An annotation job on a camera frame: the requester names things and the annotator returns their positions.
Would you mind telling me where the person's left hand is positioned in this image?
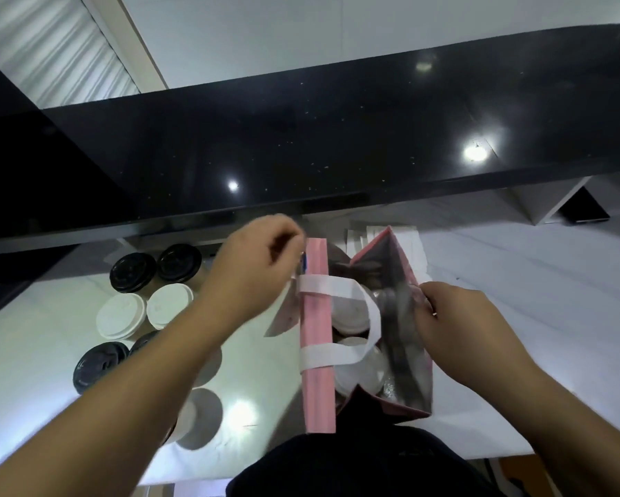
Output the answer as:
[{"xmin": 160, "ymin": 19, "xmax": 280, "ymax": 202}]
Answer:
[{"xmin": 198, "ymin": 214, "xmax": 307, "ymax": 349}]

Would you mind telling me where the person's right hand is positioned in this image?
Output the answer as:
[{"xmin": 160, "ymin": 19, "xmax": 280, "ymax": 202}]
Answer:
[{"xmin": 414, "ymin": 282, "xmax": 542, "ymax": 391}]

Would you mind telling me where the white-lid paper cup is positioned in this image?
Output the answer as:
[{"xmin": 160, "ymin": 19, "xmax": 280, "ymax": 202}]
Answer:
[
  {"xmin": 335, "ymin": 338, "xmax": 388, "ymax": 400},
  {"xmin": 333, "ymin": 294, "xmax": 378, "ymax": 338}
]

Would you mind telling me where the cluster of lidded paper cups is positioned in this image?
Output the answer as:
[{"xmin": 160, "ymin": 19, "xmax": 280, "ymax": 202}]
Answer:
[{"xmin": 72, "ymin": 243, "xmax": 223, "ymax": 451}]

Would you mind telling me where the pink paper bag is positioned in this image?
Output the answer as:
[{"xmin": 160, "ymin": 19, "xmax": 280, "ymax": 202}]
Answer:
[{"xmin": 263, "ymin": 226, "xmax": 435, "ymax": 436}]

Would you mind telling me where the person's left forearm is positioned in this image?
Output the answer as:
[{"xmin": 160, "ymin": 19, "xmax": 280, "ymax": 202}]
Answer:
[{"xmin": 0, "ymin": 297, "xmax": 233, "ymax": 497}]

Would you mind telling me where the person's right forearm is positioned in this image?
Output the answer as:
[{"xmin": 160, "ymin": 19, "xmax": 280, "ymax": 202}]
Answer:
[{"xmin": 462, "ymin": 356, "xmax": 620, "ymax": 497}]

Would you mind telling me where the black glossy counter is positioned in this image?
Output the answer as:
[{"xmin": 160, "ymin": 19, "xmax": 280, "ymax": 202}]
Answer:
[{"xmin": 0, "ymin": 23, "xmax": 620, "ymax": 254}]

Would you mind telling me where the person's black shirt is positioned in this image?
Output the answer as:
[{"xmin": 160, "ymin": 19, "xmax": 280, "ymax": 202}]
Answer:
[{"xmin": 226, "ymin": 424, "xmax": 502, "ymax": 497}]

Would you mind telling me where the stack of white napkins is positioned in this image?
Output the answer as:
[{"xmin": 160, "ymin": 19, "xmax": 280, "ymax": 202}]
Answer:
[{"xmin": 346, "ymin": 226, "xmax": 430, "ymax": 273}]

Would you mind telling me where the black phone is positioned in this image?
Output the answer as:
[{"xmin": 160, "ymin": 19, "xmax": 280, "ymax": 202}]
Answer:
[{"xmin": 558, "ymin": 186, "xmax": 611, "ymax": 225}]

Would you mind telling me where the black low shelf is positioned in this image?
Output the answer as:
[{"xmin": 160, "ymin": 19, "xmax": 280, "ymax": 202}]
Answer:
[{"xmin": 0, "ymin": 242, "xmax": 81, "ymax": 327}]

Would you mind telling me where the tall black glossy cabinet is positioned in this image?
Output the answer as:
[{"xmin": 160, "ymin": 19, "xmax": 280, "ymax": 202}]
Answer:
[{"xmin": 0, "ymin": 48, "xmax": 135, "ymax": 242}]

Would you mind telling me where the white roller shutter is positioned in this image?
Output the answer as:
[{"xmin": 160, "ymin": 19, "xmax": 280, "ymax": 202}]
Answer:
[{"xmin": 0, "ymin": 0, "xmax": 140, "ymax": 109}]

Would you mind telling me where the white triangular support bracket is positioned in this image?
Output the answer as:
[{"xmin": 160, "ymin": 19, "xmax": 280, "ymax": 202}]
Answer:
[{"xmin": 506, "ymin": 175, "xmax": 593, "ymax": 226}]

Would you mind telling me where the cream shutter side frame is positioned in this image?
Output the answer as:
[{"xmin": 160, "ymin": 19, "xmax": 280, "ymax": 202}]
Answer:
[{"xmin": 77, "ymin": 0, "xmax": 168, "ymax": 94}]

